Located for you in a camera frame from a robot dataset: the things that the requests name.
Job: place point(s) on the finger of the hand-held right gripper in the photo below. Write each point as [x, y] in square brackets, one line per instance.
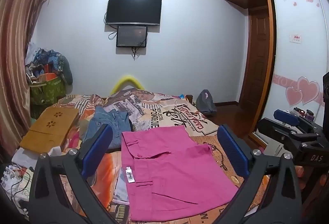
[286, 116]

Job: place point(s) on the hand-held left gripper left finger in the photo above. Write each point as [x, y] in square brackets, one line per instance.
[99, 152]

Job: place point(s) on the pile of clutter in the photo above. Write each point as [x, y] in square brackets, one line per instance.
[48, 62]

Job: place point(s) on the green storage basket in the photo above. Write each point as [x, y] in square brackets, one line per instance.
[47, 90]

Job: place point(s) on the black wall television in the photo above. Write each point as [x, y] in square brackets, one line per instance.
[133, 9]

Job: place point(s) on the white paper sheets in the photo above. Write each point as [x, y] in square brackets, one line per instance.
[24, 158]

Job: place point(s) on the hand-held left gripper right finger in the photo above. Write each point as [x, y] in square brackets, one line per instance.
[232, 154]

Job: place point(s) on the blue jeans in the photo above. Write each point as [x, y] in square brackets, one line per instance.
[105, 121]

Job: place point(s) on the wooden lap tray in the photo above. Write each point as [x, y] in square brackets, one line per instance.
[48, 129]

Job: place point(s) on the wooden door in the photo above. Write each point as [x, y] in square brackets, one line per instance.
[255, 59]

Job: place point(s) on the person's right hand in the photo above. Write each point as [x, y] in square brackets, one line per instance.
[299, 177]

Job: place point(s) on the white heart-print wardrobe door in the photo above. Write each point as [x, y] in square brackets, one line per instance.
[293, 59]

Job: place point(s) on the printed blanket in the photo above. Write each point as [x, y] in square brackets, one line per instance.
[164, 111]

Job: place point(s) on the small black monitor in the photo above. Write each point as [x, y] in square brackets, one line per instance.
[131, 36]

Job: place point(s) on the pink pants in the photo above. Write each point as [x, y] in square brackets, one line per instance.
[174, 172]

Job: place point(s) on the yellow foam tube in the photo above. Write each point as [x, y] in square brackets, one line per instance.
[128, 78]

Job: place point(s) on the grey bag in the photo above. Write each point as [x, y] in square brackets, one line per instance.
[205, 104]

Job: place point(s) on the striped curtain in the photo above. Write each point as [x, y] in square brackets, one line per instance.
[15, 34]

